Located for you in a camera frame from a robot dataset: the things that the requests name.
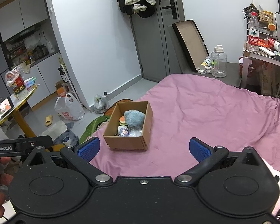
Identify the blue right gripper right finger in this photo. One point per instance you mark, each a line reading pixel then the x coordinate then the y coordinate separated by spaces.
pixel 200 150

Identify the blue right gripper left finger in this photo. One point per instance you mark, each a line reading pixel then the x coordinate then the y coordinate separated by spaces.
pixel 89 149

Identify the burger plush toy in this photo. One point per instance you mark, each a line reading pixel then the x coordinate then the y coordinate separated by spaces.
pixel 122 120

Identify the grey fluffy plush toy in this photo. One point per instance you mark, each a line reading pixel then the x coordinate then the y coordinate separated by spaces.
pixel 134 118

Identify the blue tissue pack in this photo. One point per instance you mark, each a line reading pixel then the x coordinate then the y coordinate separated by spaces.
pixel 123 131

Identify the clear plastic bag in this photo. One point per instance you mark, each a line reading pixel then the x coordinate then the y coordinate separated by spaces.
pixel 134 132

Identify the cartoon floor mat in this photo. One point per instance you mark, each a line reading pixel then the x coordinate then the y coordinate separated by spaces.
pixel 96 124

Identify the tape roll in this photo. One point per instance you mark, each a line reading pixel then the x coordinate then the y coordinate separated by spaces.
pixel 67 141

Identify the phone with lit screen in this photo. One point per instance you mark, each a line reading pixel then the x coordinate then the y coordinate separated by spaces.
pixel 5 107

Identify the small clear trash bag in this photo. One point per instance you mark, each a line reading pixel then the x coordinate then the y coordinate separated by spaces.
pixel 101 104

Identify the pink bed sheet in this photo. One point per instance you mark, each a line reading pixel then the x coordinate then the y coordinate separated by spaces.
pixel 186 106

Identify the white plastic shopping bag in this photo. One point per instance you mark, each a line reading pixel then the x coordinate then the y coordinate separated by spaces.
pixel 69 107

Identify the yellow slipper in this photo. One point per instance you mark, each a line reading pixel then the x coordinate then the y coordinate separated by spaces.
pixel 48 120

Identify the round yellow edged table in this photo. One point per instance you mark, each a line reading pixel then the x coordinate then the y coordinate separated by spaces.
pixel 15 113

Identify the brown cardboard box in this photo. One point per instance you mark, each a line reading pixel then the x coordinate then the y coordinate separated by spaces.
pixel 127 143

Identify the snack bag on table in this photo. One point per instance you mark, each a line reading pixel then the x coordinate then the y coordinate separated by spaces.
pixel 14 80

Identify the white supplement jar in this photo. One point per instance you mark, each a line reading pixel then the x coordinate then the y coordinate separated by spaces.
pixel 206 64

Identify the large clear plastic jug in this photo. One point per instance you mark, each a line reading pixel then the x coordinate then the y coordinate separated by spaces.
pixel 219 62

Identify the grey door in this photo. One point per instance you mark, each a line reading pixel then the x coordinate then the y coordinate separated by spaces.
pixel 155 42

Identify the flat cardboard tray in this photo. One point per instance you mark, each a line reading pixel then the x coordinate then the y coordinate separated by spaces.
pixel 191 42

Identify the red label water bottle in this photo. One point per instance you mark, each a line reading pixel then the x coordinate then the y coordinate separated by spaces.
pixel 253 32

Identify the lying red label bottle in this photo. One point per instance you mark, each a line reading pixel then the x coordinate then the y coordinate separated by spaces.
pixel 272 43

